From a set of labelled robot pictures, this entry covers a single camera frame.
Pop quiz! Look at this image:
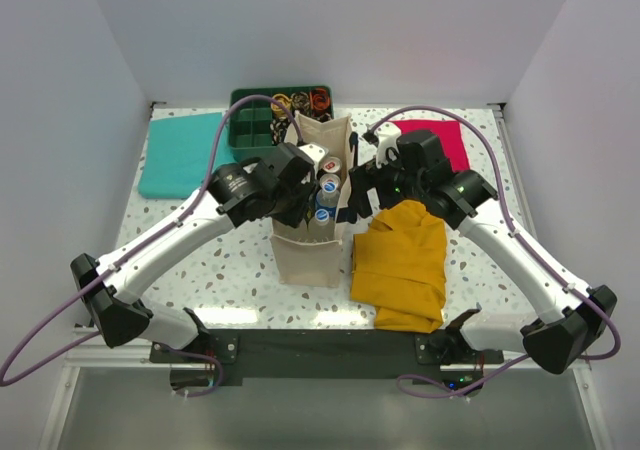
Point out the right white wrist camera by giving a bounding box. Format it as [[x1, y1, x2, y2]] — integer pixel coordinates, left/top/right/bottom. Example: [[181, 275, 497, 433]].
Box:
[[363, 122, 401, 168]]

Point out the blue cap clear bottle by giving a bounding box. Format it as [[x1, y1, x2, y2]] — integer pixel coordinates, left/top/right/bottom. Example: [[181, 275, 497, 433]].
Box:
[[309, 208, 334, 242]]

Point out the small clear water bottle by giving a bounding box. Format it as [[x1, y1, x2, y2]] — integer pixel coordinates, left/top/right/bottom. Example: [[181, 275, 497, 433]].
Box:
[[316, 189, 340, 214]]

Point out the black white rolled tie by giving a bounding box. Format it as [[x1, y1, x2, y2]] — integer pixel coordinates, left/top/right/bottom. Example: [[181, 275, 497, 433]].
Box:
[[270, 119, 289, 146]]

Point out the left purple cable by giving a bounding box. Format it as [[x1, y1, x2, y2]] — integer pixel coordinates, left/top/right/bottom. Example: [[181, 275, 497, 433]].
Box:
[[0, 94, 306, 389]]

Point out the mustard yellow cloth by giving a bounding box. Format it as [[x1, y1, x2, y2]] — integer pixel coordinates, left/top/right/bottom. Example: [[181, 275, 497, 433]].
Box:
[[350, 200, 447, 334]]

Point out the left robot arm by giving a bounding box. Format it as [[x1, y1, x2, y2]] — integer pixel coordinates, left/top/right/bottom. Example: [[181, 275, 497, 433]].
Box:
[[71, 143, 328, 362]]

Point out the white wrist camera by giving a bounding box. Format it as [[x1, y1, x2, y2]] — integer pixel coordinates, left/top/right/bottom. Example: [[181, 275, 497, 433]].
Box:
[[363, 122, 401, 168], [298, 143, 329, 171]]

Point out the red tab can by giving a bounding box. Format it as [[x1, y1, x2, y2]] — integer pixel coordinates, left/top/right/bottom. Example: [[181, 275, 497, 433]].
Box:
[[322, 156, 342, 174], [320, 174, 340, 182]]

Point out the green compartment tray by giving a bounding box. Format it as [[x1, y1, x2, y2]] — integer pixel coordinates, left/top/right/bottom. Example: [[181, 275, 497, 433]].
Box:
[[228, 85, 334, 160]]

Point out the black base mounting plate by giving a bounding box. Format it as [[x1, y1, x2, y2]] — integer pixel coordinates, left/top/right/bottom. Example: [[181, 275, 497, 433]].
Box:
[[149, 329, 504, 390]]

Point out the red folded cloth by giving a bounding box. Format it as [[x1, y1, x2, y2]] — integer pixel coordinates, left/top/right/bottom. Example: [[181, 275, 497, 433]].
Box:
[[392, 119, 471, 172]]

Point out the beige canvas tote bag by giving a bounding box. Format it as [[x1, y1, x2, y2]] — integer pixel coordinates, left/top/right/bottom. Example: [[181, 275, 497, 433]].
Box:
[[271, 114, 358, 287]]

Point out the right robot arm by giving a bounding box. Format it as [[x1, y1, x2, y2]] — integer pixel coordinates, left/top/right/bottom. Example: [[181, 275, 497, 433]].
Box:
[[347, 130, 617, 375]]

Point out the orange black rolled tie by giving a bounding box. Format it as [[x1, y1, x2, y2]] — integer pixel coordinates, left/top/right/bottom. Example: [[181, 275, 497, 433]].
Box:
[[310, 87, 331, 114]]

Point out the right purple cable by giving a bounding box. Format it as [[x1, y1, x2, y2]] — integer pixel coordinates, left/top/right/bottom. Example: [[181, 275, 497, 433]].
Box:
[[362, 105, 622, 401]]

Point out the yellow rolled tie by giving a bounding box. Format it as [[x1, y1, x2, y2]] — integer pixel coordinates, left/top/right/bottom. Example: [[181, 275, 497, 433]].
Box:
[[270, 93, 292, 120]]

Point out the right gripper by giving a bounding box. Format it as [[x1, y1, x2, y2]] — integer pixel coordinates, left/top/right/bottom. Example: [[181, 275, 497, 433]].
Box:
[[347, 148, 426, 219]]

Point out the purple cable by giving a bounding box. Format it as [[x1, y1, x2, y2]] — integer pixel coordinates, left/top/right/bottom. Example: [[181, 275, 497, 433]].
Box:
[[362, 105, 622, 401], [0, 94, 306, 389]]

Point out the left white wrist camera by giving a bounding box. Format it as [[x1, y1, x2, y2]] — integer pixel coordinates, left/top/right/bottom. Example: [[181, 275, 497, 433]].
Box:
[[298, 143, 329, 171]]

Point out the brown patterned rolled tie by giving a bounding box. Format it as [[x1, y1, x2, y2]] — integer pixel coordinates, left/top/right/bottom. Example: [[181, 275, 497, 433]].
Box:
[[291, 91, 311, 116]]

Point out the brown pink rolled tie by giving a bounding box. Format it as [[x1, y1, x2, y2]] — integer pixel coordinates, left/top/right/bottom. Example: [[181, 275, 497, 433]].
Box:
[[314, 112, 333, 122]]

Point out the Pocari Sweat bottle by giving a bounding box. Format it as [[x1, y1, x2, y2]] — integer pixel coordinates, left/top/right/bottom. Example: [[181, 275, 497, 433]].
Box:
[[320, 181, 341, 190]]

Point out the teal folded cloth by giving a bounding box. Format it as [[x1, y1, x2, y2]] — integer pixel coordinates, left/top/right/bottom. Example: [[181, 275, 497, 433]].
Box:
[[138, 112, 223, 199]]

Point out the red tab can far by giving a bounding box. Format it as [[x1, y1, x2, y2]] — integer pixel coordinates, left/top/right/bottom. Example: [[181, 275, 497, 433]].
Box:
[[322, 156, 342, 174]]

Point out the red tab can near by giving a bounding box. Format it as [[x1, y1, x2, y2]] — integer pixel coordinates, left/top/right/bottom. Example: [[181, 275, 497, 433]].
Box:
[[320, 174, 340, 182]]

